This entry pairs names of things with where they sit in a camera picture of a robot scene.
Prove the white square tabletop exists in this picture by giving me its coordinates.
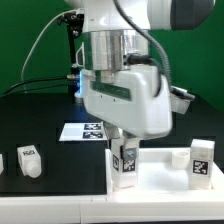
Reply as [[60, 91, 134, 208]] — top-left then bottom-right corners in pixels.
[[106, 148, 224, 196]]

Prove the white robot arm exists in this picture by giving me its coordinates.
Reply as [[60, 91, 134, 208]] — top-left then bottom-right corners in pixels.
[[65, 0, 216, 162]]

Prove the black cable upper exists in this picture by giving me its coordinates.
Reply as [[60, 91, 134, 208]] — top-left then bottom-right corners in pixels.
[[0, 76, 73, 98]]

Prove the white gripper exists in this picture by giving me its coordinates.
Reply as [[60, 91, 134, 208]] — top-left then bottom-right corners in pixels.
[[81, 65, 172, 161]]

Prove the white paper with markers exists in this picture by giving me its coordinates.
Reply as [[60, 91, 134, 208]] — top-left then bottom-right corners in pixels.
[[59, 123, 106, 142]]

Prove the grey camera cable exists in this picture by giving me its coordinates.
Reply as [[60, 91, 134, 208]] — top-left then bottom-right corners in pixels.
[[20, 10, 76, 82]]

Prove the black cable lower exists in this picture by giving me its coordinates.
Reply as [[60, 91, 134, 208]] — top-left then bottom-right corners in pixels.
[[0, 83, 76, 99]]

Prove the black camera stand pole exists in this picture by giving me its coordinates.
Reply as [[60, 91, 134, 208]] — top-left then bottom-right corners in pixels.
[[57, 11, 84, 79]]

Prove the black cable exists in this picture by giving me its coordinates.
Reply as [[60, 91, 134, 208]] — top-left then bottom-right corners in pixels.
[[0, 83, 76, 99], [0, 76, 73, 98]]

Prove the white L-shaped obstacle wall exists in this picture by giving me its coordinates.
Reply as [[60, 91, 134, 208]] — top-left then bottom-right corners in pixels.
[[0, 156, 224, 224]]

